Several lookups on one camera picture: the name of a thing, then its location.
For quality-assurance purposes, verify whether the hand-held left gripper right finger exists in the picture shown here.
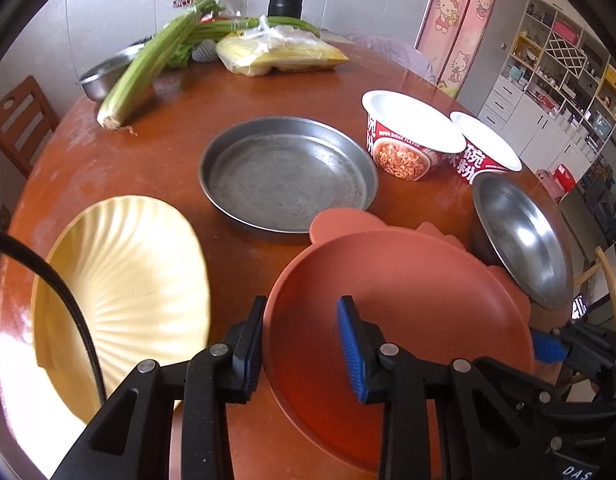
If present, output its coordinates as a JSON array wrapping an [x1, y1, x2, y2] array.
[[337, 295, 564, 480]]

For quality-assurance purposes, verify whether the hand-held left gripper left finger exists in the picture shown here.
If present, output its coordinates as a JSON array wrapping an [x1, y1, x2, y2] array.
[[50, 295, 267, 480]]

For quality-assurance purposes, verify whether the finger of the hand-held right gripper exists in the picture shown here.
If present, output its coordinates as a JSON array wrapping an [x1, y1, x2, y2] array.
[[532, 324, 616, 391]]

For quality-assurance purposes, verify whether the orange plate with ears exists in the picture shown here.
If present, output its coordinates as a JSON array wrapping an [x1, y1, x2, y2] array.
[[262, 208, 536, 476]]

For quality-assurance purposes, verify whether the large steel bowl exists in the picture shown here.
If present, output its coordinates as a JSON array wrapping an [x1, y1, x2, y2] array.
[[470, 172, 575, 311]]

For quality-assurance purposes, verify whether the yellow scalloped plate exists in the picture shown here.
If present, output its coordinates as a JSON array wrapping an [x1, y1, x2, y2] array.
[[30, 195, 211, 426]]

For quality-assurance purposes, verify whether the round metal pan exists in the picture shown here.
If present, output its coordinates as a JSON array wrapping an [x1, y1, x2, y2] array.
[[198, 116, 379, 240]]

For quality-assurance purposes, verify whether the red printed noodle bowl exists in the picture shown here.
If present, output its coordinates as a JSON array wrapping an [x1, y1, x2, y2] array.
[[362, 90, 467, 181], [449, 111, 524, 187]]

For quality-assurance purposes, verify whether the light curved wooden chair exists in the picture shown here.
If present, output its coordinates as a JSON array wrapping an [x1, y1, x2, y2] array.
[[570, 246, 616, 336]]

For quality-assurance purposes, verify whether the pink stool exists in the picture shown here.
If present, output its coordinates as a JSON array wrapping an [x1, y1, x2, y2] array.
[[538, 169, 564, 201]]

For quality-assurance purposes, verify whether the red stool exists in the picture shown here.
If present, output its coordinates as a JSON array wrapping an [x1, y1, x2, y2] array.
[[553, 164, 578, 193]]

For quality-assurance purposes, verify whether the white shelf cabinet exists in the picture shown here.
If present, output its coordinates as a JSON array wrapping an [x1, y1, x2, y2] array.
[[478, 0, 616, 181]]

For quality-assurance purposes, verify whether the purple cloth covered chair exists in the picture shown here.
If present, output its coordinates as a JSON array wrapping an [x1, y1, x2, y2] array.
[[348, 35, 436, 83]]

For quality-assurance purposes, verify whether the yellow noodle packet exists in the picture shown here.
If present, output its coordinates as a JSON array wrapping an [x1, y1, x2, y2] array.
[[215, 30, 349, 78]]

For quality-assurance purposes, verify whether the celery bunch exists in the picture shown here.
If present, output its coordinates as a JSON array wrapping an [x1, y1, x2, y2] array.
[[185, 16, 321, 46], [96, 0, 223, 130]]

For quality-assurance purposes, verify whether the small steel bowl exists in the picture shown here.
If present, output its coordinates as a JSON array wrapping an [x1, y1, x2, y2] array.
[[78, 44, 148, 103]]

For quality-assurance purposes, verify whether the brown wooden chair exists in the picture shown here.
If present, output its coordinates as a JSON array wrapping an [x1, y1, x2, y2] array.
[[0, 76, 59, 178]]

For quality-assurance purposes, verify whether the pink cartoon wardrobe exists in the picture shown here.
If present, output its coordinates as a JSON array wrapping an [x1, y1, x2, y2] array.
[[414, 0, 506, 98]]

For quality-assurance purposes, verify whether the black cable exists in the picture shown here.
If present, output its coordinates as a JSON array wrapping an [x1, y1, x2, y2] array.
[[0, 225, 107, 406]]

